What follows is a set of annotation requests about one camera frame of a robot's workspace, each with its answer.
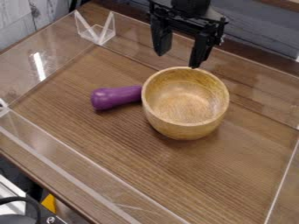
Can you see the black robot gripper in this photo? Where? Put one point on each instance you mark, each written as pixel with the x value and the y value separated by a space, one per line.
pixel 192 17

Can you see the purple toy eggplant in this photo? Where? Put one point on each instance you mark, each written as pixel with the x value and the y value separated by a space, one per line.
pixel 106 98

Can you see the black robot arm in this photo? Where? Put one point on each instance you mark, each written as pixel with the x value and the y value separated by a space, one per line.
pixel 190 17

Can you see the brown wooden bowl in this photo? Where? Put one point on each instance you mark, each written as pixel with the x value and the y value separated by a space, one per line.
pixel 185 102

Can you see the yellow black machine base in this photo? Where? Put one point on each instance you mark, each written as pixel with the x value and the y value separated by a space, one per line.
pixel 22 201

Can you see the clear acrylic corner bracket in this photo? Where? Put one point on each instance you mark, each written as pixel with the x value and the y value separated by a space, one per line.
pixel 100 34

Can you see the clear acrylic front wall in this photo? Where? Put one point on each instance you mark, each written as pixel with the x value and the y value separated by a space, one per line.
pixel 86 186

